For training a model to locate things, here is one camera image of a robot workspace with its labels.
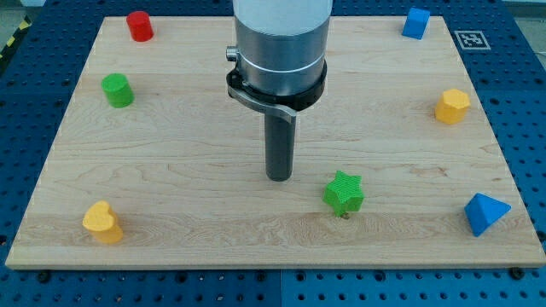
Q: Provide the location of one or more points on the fiducial marker tag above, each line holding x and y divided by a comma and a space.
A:
472, 40

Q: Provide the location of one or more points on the wooden board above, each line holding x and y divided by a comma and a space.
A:
183, 165

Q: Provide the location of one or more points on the yellow heart block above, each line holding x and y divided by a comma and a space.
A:
102, 223

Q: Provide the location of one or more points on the blue triangle block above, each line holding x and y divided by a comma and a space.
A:
482, 211

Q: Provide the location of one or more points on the blue cube block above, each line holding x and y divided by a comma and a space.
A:
416, 23

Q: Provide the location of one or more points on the yellow hexagon block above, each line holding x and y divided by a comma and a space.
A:
452, 106

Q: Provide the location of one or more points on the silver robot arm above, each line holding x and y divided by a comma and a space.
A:
280, 68

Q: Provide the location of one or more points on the green star block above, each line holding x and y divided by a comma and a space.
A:
344, 194

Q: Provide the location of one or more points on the red cylinder block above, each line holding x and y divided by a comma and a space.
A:
140, 26

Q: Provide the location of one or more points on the black clamp ring with lever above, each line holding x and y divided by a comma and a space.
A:
283, 107

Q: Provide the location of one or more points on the green cylinder block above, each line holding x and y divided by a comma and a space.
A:
117, 90

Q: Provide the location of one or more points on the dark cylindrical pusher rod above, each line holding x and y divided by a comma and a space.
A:
279, 143

